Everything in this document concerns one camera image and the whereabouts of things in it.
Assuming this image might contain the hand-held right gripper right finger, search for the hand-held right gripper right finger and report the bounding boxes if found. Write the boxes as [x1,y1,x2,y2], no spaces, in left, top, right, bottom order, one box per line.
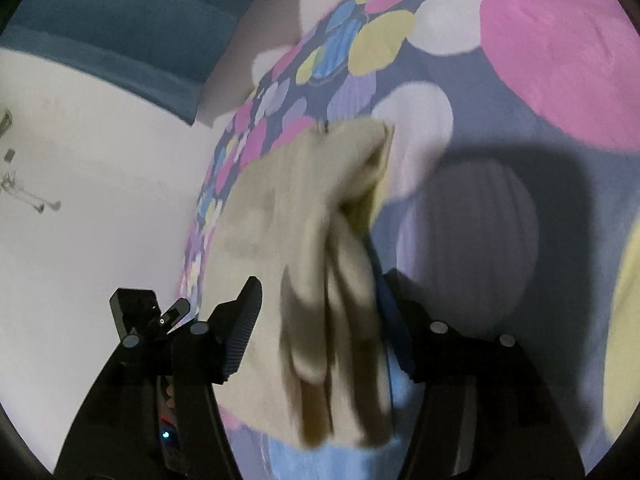
[379,270,586,480]

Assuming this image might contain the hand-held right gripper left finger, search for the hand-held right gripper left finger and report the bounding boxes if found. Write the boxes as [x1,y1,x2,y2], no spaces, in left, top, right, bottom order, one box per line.
[52,276,262,480]

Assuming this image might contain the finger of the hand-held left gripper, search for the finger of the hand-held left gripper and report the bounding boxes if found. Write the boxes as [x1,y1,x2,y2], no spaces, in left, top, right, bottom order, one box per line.
[110,287,162,345]
[161,298,192,335]

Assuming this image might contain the beige small garment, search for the beige small garment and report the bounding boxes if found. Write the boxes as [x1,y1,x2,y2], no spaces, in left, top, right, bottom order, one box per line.
[204,119,397,452]

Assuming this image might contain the tan pillow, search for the tan pillow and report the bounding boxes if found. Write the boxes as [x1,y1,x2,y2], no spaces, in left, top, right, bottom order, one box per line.
[194,0,331,130]

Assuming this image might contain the polka dot printed blanket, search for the polka dot printed blanket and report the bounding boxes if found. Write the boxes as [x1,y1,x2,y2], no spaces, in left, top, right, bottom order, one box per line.
[177,0,640,480]

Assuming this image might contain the small metal wall fixture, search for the small metal wall fixture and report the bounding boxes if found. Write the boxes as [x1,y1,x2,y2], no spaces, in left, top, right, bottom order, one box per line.
[0,172,62,215]

